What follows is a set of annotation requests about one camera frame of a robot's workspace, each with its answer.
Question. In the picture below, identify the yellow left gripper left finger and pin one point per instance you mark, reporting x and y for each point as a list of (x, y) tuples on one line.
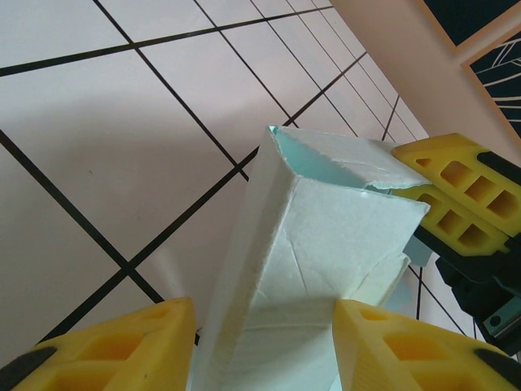
[(102, 350)]

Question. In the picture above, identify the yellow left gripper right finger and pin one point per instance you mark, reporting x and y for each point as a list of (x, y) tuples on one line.
[(407, 354)]

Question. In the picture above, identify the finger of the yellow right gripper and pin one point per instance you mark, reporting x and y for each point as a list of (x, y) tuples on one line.
[(460, 163), (452, 222)]

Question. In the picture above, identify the light blue paper box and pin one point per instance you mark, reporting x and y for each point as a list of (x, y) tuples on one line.
[(325, 244)]

